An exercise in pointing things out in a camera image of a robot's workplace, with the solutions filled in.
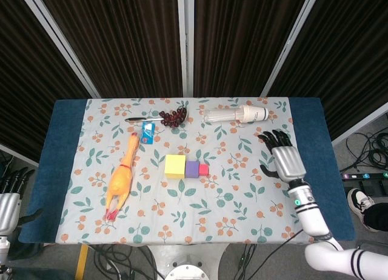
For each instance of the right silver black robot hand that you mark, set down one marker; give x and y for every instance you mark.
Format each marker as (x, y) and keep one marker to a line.
(288, 162)

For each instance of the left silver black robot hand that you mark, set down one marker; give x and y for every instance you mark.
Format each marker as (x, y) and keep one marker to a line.
(9, 210)

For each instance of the small red cube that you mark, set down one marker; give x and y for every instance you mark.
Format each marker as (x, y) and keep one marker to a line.
(204, 170)

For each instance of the medium purple cube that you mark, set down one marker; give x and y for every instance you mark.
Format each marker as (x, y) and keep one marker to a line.
(192, 169)

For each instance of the large yellow cube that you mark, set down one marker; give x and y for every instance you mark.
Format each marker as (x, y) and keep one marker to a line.
(175, 166)

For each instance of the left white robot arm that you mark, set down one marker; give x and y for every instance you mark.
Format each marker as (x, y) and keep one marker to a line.
(3, 249)

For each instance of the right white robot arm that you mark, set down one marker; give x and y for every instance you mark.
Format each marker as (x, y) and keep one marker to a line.
(312, 219)

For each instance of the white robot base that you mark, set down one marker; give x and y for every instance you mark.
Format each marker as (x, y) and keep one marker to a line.
(188, 271)

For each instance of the white paper cup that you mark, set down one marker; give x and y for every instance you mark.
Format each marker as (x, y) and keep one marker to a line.
(254, 113)

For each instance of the blue felt table cover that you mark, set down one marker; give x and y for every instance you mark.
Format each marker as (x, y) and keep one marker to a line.
(60, 171)

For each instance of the black power strip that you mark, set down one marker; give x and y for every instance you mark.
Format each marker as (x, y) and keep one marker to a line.
(363, 175)

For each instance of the white black sneaker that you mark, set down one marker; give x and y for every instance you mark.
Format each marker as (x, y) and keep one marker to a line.
(357, 202)

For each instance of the yellow strip under table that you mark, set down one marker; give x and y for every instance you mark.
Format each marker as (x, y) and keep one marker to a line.
(81, 262)

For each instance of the black trouser leg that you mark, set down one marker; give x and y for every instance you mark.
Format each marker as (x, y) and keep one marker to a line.
(377, 216)

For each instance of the yellow rubber chicken toy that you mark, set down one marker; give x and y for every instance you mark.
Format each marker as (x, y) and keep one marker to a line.
(120, 180)

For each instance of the floral patterned tablecloth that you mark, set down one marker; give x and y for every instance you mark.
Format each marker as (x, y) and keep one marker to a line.
(182, 219)

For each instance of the dark red grape bunch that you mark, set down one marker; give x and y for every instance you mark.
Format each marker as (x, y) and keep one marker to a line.
(173, 118)

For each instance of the blue snack packet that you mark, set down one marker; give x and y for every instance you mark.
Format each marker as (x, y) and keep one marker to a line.
(148, 134)

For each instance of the grey partition bottom rail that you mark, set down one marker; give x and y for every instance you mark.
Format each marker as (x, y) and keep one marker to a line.
(360, 125)
(18, 155)

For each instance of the grey partition post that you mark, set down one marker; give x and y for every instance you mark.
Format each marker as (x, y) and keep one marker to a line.
(59, 43)
(289, 43)
(185, 43)

